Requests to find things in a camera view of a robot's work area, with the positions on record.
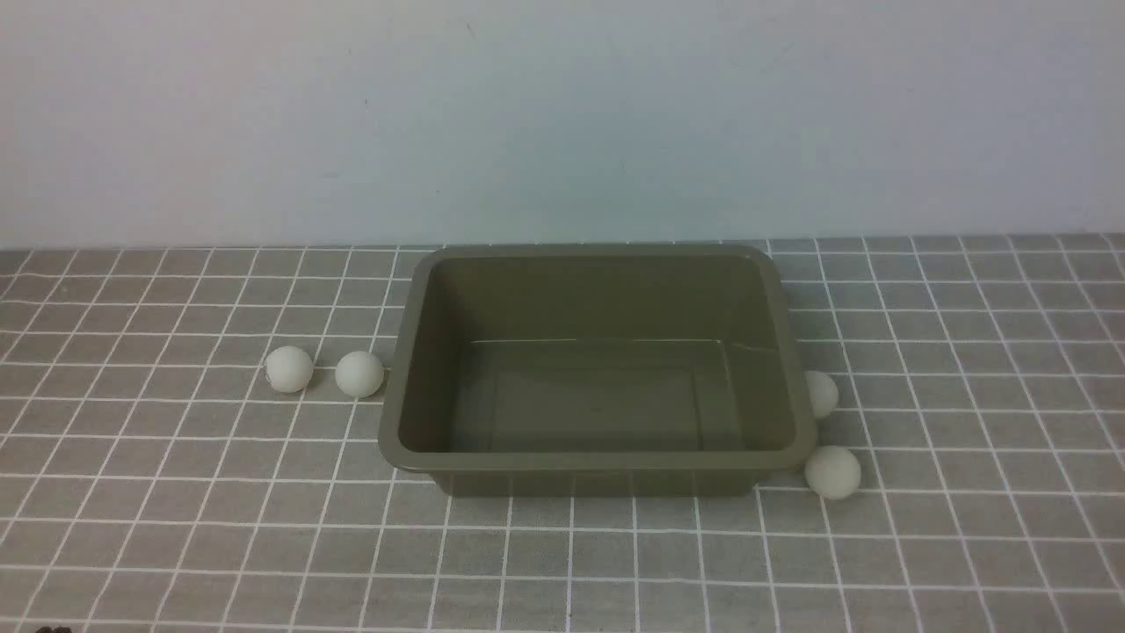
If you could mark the white ping-pong ball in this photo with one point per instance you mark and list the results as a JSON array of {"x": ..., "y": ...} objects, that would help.
[
  {"x": 832, "y": 473},
  {"x": 288, "y": 369},
  {"x": 359, "y": 374},
  {"x": 823, "y": 392}
]

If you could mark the olive green plastic bin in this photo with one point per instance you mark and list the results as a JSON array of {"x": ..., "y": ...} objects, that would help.
[{"x": 596, "y": 370}]

